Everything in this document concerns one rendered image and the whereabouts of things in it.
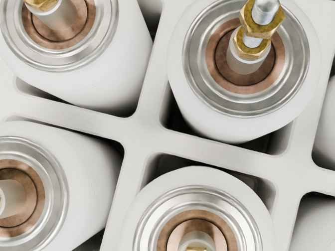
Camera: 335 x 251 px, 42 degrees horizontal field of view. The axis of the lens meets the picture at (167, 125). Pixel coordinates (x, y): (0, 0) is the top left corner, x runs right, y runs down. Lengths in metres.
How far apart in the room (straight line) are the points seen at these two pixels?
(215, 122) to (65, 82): 0.10
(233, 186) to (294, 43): 0.09
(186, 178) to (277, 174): 0.10
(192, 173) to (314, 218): 0.12
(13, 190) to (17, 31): 0.10
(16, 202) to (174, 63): 0.12
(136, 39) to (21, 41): 0.07
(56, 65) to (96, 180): 0.08
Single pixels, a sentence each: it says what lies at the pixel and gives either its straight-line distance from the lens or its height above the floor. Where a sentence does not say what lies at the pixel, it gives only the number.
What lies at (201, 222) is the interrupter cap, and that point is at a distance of 0.26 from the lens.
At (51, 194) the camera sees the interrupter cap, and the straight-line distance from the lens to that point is 0.27.
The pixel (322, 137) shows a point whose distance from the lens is 0.36.
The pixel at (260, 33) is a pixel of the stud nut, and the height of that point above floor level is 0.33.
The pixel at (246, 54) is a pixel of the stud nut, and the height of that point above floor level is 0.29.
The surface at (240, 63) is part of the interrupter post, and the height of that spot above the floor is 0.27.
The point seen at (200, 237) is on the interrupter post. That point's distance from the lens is 0.24.
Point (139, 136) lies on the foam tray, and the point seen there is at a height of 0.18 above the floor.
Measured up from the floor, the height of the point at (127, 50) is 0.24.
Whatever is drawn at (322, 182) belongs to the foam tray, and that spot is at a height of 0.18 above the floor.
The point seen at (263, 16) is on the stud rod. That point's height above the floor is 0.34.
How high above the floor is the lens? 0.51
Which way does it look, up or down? 84 degrees down
